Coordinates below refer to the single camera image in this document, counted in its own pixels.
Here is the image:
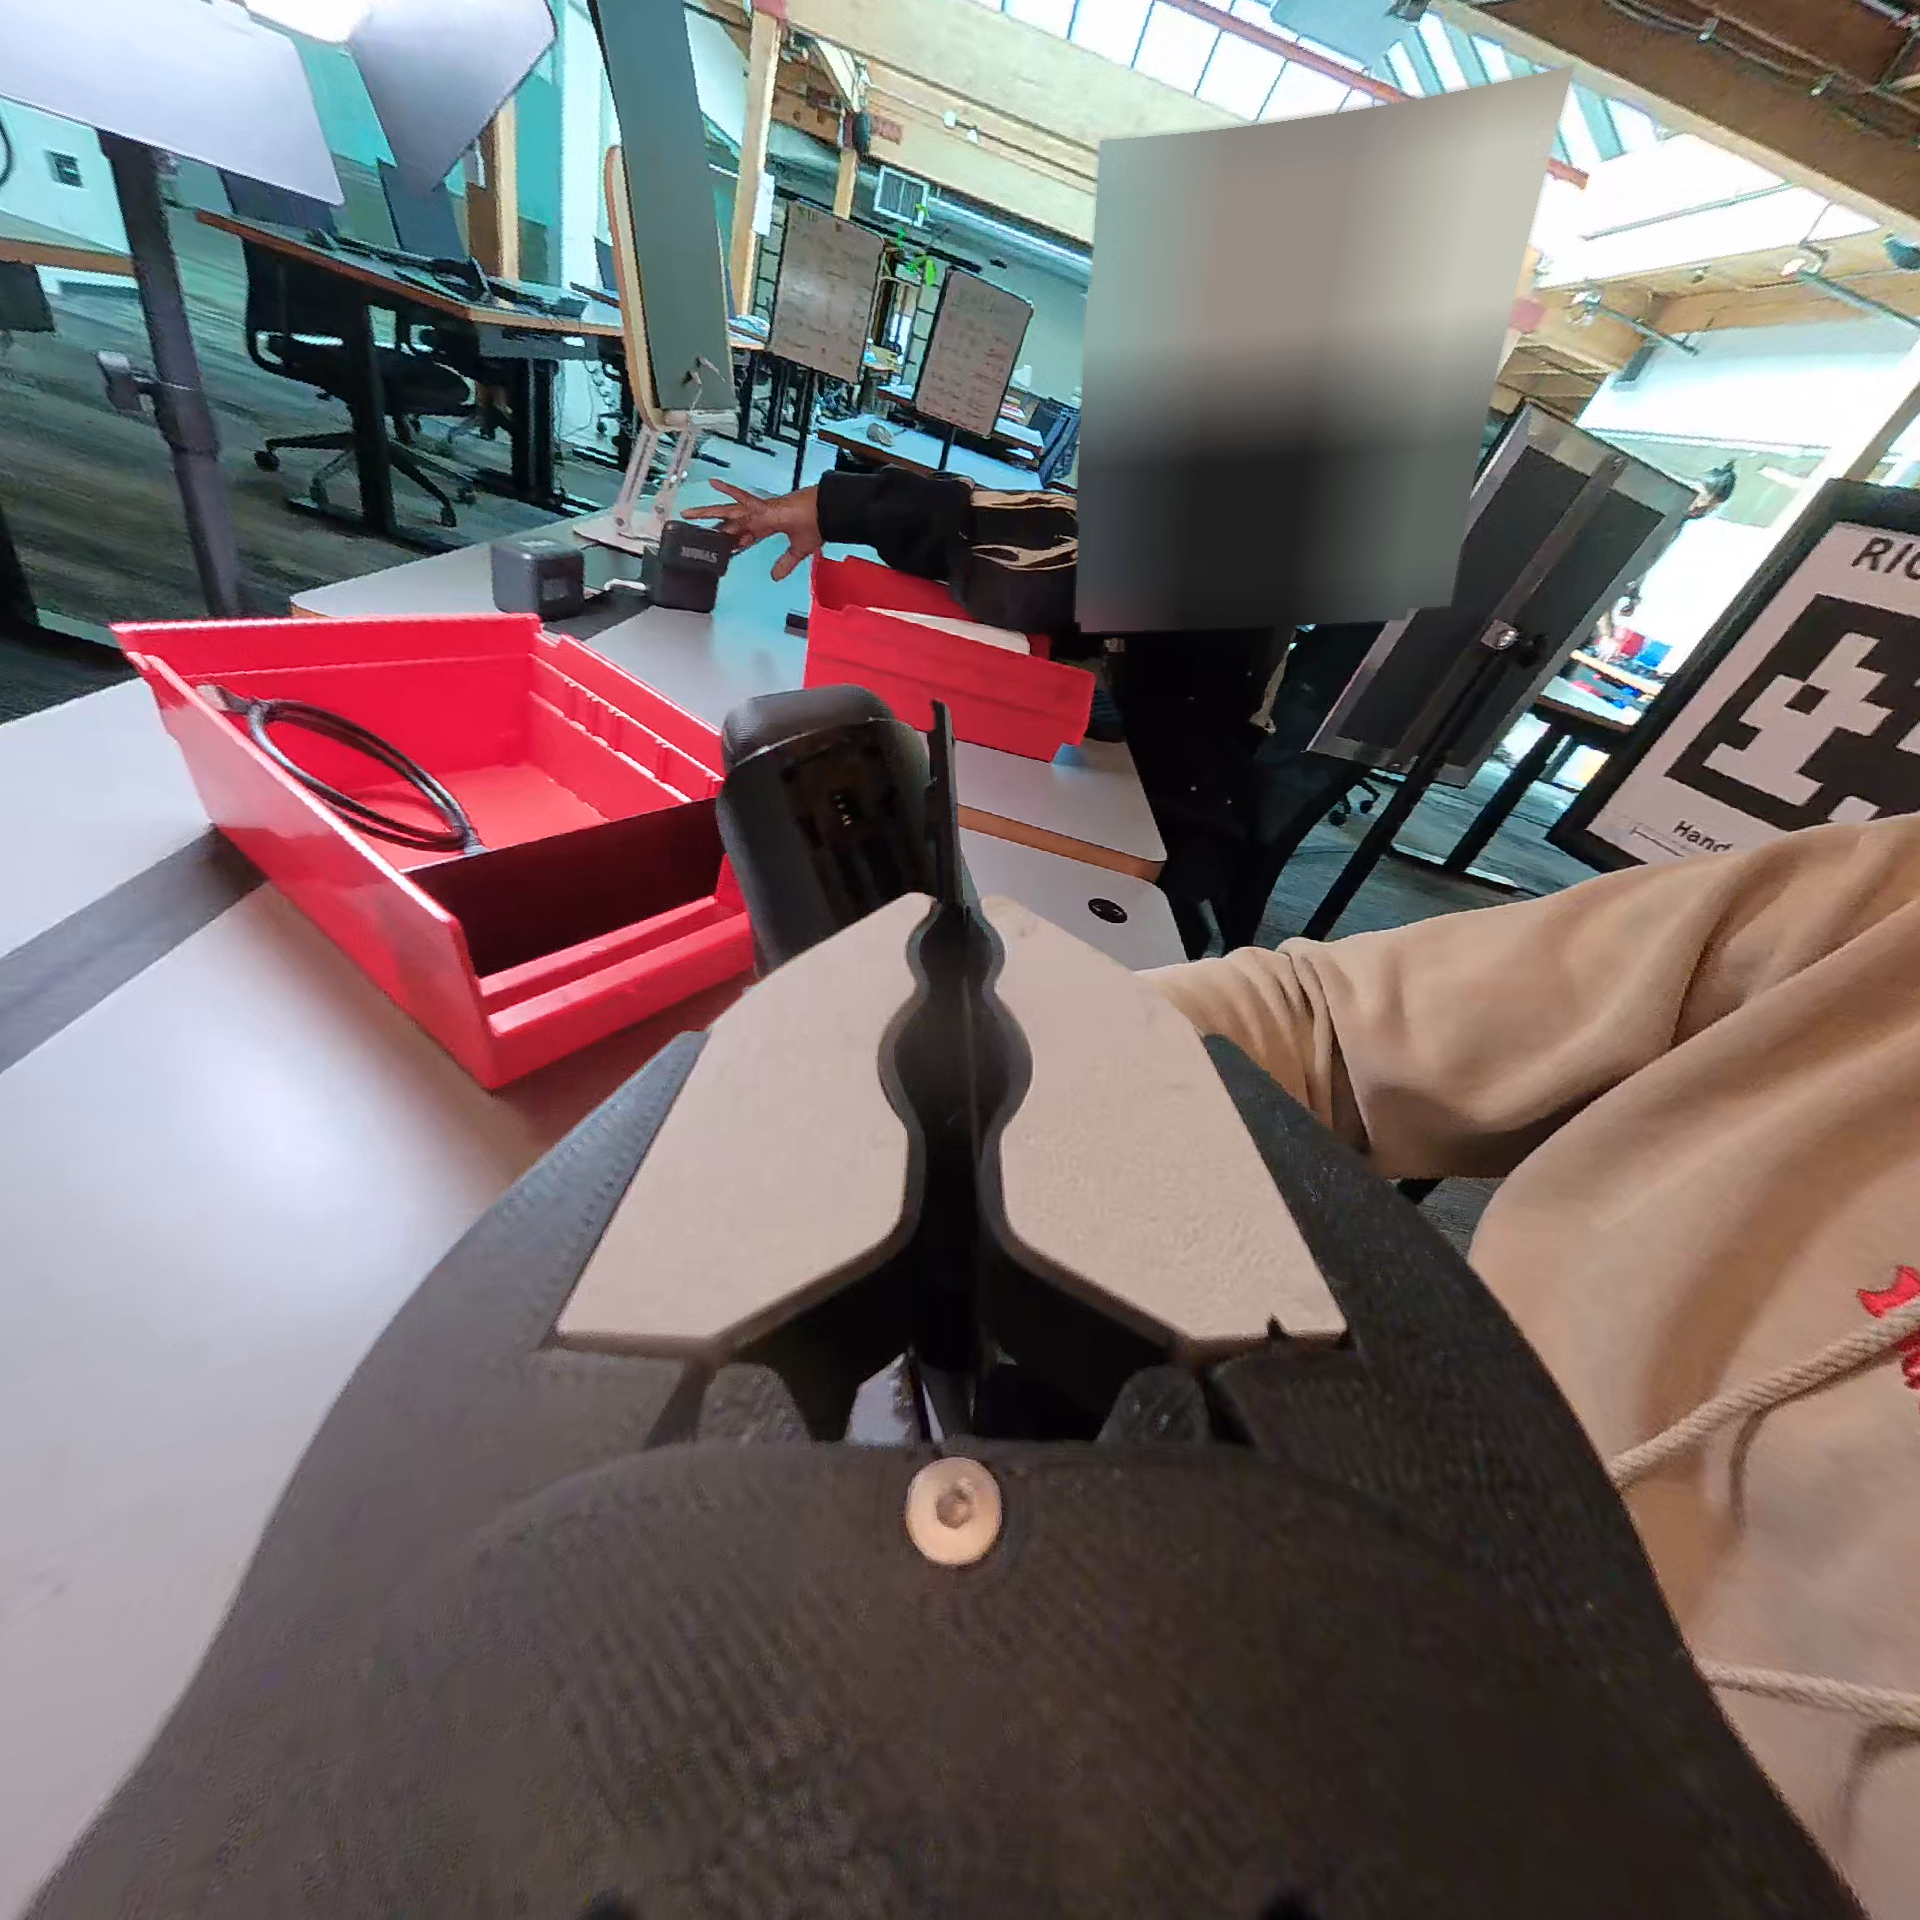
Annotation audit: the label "black tripod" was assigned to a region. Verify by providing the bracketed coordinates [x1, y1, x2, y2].
[1303, 622, 1550, 940]

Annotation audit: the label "red storage bin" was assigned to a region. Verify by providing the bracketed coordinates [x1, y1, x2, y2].
[113, 609, 757, 1093]
[804, 551, 1101, 762]

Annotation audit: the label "studio light panel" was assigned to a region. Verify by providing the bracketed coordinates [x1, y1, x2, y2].
[0, 0, 561, 207]

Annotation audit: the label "wooden desk black legs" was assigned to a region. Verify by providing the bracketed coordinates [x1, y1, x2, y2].
[195, 206, 641, 554]

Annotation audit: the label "black office chair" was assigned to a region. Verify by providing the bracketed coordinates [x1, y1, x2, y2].
[241, 240, 481, 520]

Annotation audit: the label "grey cube device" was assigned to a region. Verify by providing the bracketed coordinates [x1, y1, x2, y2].
[488, 536, 590, 622]

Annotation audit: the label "black screen wooden frame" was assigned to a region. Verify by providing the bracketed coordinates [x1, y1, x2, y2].
[588, 0, 744, 426]

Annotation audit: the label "flipchart board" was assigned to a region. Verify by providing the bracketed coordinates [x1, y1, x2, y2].
[764, 198, 890, 387]
[911, 264, 1039, 441]

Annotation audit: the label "black small box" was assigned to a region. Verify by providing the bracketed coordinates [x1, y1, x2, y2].
[643, 517, 733, 612]

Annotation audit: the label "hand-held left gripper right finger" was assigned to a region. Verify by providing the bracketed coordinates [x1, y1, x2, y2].
[978, 893, 1350, 1365]

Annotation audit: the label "black network cable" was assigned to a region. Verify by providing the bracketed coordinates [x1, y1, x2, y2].
[195, 682, 490, 860]

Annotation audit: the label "person's beige hoodie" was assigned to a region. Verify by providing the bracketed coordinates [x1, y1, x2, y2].
[1466, 1049, 1920, 1920]

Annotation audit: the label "dark screen black frame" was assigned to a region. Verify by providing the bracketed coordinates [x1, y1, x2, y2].
[1303, 393, 1700, 792]

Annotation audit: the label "black light stand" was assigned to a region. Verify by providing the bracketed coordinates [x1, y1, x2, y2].
[95, 132, 247, 619]

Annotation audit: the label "large black white marker poster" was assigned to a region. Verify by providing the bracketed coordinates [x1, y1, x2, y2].
[1549, 475, 1920, 875]

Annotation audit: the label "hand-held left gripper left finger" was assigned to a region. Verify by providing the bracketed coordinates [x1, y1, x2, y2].
[552, 893, 936, 1363]

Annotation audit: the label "black bin divider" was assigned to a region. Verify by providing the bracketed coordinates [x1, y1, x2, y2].
[401, 794, 740, 988]

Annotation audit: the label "white metal stand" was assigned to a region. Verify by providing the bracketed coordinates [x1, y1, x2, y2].
[575, 407, 711, 558]

